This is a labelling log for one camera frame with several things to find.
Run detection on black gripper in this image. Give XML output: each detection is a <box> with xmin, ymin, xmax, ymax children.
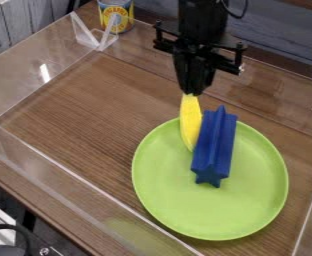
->
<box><xmin>153</xmin><ymin>0</ymin><xmax>248</xmax><ymax>96</ymax></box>

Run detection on blue star-shaped block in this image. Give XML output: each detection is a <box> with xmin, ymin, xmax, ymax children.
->
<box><xmin>190</xmin><ymin>105</ymin><xmax>237</xmax><ymax>188</ymax></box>

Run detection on green round plate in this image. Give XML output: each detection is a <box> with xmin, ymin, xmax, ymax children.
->
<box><xmin>132</xmin><ymin>119</ymin><xmax>289</xmax><ymax>241</ymax></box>

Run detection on yellow toy banana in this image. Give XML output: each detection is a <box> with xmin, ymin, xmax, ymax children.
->
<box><xmin>180</xmin><ymin>94</ymin><xmax>202</xmax><ymax>151</ymax></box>

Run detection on yellow labelled tin can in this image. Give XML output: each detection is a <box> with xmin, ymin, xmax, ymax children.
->
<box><xmin>97</xmin><ymin>0</ymin><xmax>134</xmax><ymax>34</ymax></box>

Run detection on clear acrylic corner bracket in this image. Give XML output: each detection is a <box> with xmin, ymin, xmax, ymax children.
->
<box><xmin>70</xmin><ymin>12</ymin><xmax>118</xmax><ymax>52</ymax></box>

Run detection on clear acrylic enclosure wall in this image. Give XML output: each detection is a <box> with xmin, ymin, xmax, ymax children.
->
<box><xmin>0</xmin><ymin>18</ymin><xmax>312</xmax><ymax>256</ymax></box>

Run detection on black cable lower left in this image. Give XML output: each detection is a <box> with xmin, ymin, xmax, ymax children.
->
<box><xmin>0</xmin><ymin>224</ymin><xmax>35</xmax><ymax>256</ymax></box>

